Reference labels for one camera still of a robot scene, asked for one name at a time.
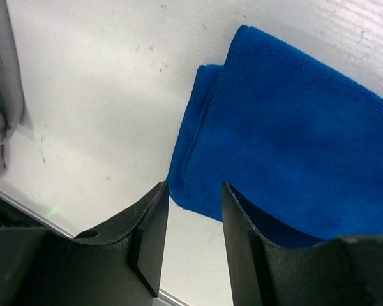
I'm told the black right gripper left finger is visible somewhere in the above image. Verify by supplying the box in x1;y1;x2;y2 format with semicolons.
0;180;170;306

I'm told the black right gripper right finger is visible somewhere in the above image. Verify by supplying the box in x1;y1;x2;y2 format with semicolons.
222;183;383;305

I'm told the blue microfiber towel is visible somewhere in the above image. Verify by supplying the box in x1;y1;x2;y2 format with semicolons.
167;25;383;246

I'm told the grey terry towel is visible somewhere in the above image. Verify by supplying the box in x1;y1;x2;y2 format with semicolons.
0;1;24;173

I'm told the aluminium mounting rail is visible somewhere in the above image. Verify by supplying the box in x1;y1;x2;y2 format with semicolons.
0;184;199;306

